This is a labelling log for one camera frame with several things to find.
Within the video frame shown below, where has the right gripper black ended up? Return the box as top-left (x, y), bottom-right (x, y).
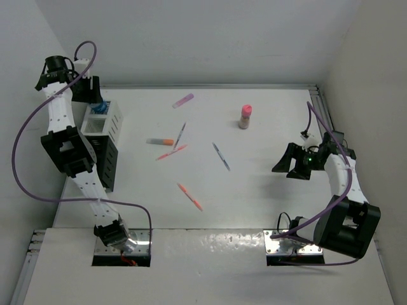
top-left (272, 143), bottom-right (324, 180)

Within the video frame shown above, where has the pink cap glue bottle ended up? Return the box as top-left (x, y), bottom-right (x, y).
top-left (238, 104), bottom-right (252, 130)

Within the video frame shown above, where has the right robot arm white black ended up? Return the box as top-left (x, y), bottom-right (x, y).
top-left (272, 130), bottom-right (381, 259)

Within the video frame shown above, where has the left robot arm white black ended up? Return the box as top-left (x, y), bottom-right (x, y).
top-left (36, 55), bottom-right (135, 252)

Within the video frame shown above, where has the white slotted organizer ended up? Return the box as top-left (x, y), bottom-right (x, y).
top-left (81, 101), bottom-right (123, 145)

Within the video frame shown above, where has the black slotted organizer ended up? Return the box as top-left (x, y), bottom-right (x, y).
top-left (86, 135), bottom-right (118, 193)

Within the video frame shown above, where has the orange cap grey marker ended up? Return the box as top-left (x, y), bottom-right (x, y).
top-left (146, 138), bottom-right (174, 146)

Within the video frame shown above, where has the blue clear pen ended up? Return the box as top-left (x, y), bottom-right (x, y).
top-left (212, 142), bottom-right (230, 172)

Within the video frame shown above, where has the grey thin pen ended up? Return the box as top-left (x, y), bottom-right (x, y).
top-left (173, 122), bottom-right (186, 150)

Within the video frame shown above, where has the purple highlighter marker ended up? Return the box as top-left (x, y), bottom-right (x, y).
top-left (172, 93), bottom-right (194, 109)

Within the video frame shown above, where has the orange pen near centre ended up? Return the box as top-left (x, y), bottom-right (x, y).
top-left (156, 144), bottom-right (188, 161)

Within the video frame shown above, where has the orange clear pen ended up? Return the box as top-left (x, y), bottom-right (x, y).
top-left (177, 183), bottom-right (203, 212)

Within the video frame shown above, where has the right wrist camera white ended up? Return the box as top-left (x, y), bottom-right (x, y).
top-left (301, 130), bottom-right (319, 150)

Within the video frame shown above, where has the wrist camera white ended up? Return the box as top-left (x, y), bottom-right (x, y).
top-left (301, 130), bottom-right (319, 150)
top-left (73, 58), bottom-right (92, 79)

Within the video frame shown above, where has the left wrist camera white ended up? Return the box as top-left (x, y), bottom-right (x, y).
top-left (73, 58), bottom-right (92, 79)

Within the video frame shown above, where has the black cable at right base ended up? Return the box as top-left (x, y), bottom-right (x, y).
top-left (277, 212), bottom-right (292, 241)

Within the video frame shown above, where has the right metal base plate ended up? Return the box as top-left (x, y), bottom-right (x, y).
top-left (263, 230), bottom-right (323, 257)

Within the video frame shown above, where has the metal base plate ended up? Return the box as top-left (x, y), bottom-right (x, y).
top-left (93, 229), bottom-right (149, 256)
top-left (263, 230), bottom-right (323, 257)

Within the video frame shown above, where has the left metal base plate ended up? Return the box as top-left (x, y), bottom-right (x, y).
top-left (93, 229), bottom-right (149, 256)

